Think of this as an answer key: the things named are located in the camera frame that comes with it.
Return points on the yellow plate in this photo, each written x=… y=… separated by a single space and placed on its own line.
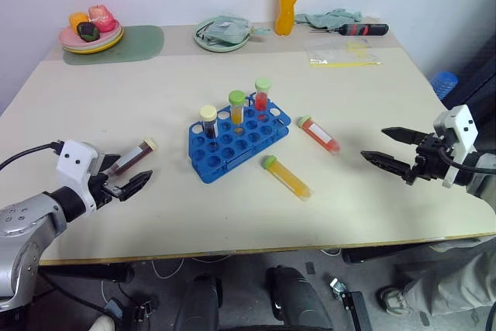
x=112 y=42

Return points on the orange liquid tube, green cap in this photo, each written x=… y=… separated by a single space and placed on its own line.
x=236 y=108

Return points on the black metal stand base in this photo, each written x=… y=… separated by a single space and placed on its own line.
x=358 y=309

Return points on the clear plastic bag yellow strip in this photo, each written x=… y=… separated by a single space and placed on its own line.
x=341 y=56

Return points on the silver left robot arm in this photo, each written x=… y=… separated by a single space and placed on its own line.
x=23 y=222

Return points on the white shoe toe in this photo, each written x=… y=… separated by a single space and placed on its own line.
x=102 y=324

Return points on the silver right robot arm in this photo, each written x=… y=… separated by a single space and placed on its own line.
x=482 y=185

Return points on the pink toy peach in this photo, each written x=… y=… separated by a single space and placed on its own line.
x=102 y=18

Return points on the green cloth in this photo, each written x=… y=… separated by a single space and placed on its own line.
x=333 y=16

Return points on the pale green fabric pouch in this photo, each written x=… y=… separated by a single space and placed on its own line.
x=226 y=30

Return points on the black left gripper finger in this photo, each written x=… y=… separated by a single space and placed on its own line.
x=110 y=161
x=133 y=185

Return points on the blue test tube rack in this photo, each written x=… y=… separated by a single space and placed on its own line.
x=232 y=152

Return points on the orange toy fruit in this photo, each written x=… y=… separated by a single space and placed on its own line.
x=77 y=20

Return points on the grey trouser leg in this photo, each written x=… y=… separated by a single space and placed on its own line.
x=453 y=280

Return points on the green placemat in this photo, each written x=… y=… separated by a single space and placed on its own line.
x=141 y=44

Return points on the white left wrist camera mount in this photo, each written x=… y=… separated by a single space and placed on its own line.
x=75 y=156

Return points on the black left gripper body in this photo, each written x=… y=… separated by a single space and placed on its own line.
x=102 y=191

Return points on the dark rounded shape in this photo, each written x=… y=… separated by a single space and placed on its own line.
x=199 y=304
x=296 y=300

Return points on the light green round plate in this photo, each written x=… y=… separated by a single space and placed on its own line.
x=217 y=47

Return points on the pink plate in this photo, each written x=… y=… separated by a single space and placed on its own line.
x=67 y=36

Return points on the dark red tube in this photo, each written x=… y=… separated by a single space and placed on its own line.
x=135 y=154

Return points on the red liquid tube, green cap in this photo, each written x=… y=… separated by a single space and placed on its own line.
x=262 y=96

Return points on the blue ribbed container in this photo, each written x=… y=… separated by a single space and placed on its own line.
x=445 y=83

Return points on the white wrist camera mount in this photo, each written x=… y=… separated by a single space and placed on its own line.
x=75 y=156
x=463 y=125

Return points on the red and black screwdriver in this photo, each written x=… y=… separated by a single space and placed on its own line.
x=360 y=29

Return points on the dark liquid tube, yellow cap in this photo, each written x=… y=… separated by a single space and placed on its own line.
x=209 y=123

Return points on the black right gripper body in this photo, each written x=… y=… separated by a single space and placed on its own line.
x=432 y=158

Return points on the dark toy fruit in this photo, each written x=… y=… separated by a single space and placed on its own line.
x=88 y=32

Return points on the black table frame bar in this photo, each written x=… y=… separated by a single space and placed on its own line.
x=89 y=272
x=383 y=254

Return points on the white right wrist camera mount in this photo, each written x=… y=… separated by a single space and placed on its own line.
x=463 y=125

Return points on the pale green plate under stack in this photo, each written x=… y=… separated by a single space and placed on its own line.
x=83 y=52

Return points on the metal caster clamp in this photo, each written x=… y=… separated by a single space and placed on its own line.
x=338 y=287

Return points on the grey sneaker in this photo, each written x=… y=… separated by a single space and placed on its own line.
x=393 y=301

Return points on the orange-red labelled tube, green cap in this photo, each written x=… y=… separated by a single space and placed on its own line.
x=319 y=133

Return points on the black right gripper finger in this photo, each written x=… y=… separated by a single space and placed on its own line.
x=405 y=136
x=387 y=163

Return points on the yellow liquid tube, green cap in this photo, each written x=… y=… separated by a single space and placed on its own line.
x=288 y=180

